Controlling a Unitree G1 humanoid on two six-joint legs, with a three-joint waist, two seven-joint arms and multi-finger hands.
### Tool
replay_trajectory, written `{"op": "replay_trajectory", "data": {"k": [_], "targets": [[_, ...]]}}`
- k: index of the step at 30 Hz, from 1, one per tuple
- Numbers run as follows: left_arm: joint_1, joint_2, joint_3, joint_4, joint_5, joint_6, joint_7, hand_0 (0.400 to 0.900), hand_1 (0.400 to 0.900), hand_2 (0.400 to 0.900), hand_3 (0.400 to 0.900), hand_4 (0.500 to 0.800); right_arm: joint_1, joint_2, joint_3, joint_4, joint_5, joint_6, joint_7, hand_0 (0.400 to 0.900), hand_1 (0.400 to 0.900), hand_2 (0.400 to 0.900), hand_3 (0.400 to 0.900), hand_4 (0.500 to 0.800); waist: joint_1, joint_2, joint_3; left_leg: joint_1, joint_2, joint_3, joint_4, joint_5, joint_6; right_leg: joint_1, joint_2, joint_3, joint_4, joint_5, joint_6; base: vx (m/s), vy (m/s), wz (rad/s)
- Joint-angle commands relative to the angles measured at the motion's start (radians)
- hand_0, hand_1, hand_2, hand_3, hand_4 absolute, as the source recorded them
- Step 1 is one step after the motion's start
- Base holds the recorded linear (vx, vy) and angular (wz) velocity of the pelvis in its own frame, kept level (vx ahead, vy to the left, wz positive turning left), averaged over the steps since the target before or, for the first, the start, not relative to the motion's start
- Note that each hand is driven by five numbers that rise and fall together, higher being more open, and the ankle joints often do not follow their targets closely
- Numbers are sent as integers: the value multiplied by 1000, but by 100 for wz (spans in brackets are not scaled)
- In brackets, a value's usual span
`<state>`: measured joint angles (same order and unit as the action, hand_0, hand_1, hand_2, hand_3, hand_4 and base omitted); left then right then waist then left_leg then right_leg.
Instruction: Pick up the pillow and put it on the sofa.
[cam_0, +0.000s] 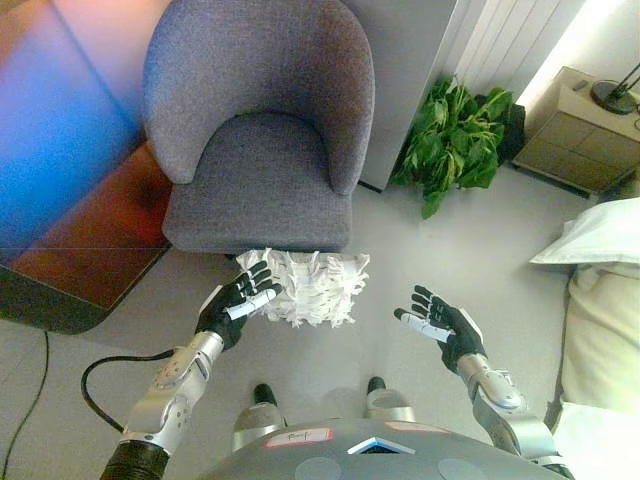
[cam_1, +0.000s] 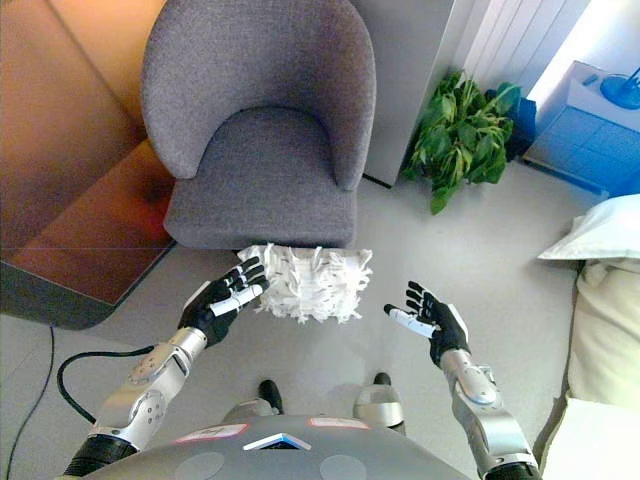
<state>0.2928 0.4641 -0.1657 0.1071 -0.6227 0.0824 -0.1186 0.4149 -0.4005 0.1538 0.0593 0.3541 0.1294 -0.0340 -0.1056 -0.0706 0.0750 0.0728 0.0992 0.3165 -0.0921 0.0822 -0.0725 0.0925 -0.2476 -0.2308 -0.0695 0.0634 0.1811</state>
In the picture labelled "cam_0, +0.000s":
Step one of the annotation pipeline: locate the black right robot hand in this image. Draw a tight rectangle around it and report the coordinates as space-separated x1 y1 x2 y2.
393 284 489 374

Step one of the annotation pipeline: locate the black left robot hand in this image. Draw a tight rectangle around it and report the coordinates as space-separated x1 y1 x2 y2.
194 262 284 352

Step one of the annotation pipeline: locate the white fringed pillow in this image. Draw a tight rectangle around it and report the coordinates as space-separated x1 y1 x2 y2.
232 247 372 330

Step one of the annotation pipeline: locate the white bed pillow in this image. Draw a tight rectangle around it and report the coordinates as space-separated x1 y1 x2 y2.
528 197 640 266

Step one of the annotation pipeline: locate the grey fabric armchair sofa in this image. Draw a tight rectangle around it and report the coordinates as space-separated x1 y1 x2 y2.
143 0 376 256

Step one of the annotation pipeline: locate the silver right robot leg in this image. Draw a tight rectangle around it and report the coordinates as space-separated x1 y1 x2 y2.
362 377 419 426

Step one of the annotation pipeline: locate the silver robot leg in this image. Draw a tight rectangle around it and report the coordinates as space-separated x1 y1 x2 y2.
232 382 289 454
362 377 419 426

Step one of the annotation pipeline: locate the silver left robot leg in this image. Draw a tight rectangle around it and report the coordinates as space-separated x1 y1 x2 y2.
232 382 289 454

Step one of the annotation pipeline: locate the cream duvet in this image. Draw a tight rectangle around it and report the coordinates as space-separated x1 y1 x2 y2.
562 262 640 409

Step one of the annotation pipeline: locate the dark red wooden table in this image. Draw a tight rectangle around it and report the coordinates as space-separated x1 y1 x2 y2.
0 142 174 336

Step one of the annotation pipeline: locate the grey robot torso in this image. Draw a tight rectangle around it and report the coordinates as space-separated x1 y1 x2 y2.
197 417 566 480

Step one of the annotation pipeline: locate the white bed sheet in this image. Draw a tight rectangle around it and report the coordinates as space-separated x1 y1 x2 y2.
553 399 640 474

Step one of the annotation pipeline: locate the green leafy plant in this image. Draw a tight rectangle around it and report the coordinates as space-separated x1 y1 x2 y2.
389 74 516 221

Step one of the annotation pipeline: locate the beige nightstand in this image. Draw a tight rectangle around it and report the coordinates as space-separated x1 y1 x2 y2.
509 66 640 201

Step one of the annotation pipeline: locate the grey tall cabinet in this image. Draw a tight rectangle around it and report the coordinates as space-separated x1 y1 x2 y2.
344 0 459 194

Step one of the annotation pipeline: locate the black lamp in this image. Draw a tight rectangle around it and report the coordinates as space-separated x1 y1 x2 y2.
590 64 640 116

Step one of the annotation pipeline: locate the thick black cable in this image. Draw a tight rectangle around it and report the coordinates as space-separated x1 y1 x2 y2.
81 349 176 434

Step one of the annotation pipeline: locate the thin black cable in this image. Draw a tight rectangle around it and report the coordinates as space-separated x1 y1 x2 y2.
0 329 51 476

